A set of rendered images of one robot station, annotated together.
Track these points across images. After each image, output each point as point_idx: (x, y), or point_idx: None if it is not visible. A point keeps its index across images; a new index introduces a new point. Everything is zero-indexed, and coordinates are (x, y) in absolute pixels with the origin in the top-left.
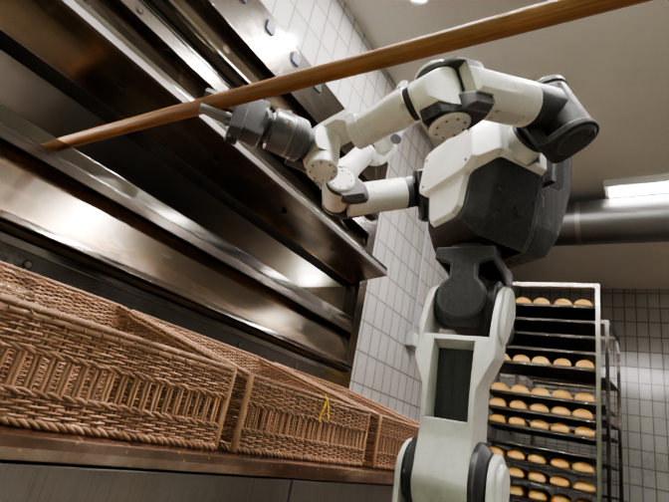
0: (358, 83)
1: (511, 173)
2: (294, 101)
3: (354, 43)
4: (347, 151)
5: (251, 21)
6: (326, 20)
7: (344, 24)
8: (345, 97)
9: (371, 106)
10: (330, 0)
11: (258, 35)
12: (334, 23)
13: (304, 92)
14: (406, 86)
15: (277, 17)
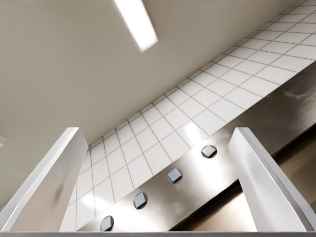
0: (221, 88)
1: None
2: (215, 199)
3: (189, 88)
4: (304, 122)
5: (125, 227)
6: (164, 118)
7: (174, 97)
8: (230, 108)
9: (247, 74)
10: (155, 109)
11: (137, 225)
12: (169, 108)
13: (208, 177)
14: (35, 168)
15: (138, 182)
